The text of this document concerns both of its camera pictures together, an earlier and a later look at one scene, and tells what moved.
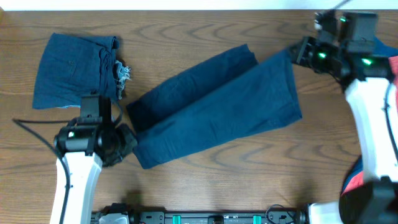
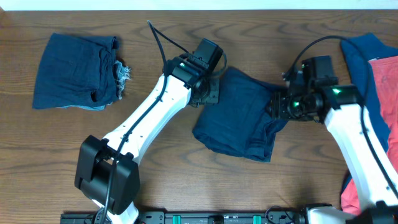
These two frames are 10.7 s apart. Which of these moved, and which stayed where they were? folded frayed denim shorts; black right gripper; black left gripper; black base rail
Moved: black right gripper; black left gripper
Stayed: folded frayed denim shorts; black base rail
